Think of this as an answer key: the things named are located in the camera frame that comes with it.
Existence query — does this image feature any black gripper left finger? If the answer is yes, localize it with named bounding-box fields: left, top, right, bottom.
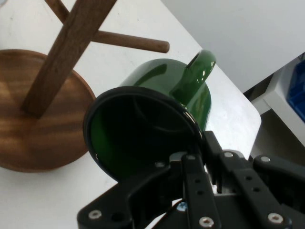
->
left=76, top=151, right=224, bottom=229

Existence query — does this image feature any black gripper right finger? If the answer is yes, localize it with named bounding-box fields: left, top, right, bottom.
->
left=202, top=130, right=305, bottom=229

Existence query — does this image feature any green enamel mug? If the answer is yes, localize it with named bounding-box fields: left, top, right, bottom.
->
left=83, top=49, right=217, bottom=184

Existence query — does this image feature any white shelf unit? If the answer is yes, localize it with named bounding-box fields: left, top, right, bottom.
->
left=243, top=51, right=305, bottom=167

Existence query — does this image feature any blue storage box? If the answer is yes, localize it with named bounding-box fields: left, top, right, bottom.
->
left=285, top=53, right=305, bottom=120

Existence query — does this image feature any wooden mug tree stand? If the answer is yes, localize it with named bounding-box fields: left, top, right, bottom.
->
left=0, top=0, right=170, bottom=173

